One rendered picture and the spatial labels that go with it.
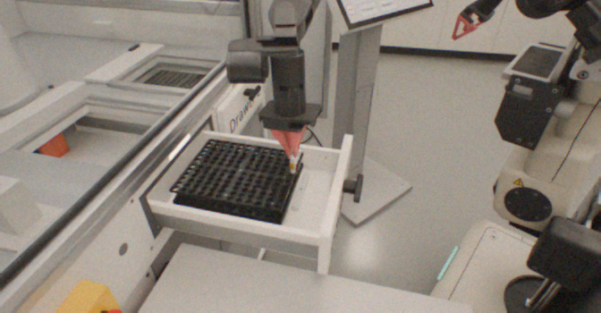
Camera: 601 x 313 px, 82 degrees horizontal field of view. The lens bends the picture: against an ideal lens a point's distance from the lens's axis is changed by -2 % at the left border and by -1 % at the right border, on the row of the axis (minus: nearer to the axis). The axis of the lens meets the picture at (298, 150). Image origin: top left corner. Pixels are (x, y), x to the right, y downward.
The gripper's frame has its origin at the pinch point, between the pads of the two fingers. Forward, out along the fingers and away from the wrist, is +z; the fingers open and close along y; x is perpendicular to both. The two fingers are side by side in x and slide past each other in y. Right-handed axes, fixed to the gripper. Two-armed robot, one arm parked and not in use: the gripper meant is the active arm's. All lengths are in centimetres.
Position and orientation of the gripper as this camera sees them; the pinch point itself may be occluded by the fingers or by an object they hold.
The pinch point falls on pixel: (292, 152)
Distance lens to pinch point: 67.3
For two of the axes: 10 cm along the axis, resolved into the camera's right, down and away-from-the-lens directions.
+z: 0.4, 8.4, 5.4
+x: 2.8, -5.3, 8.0
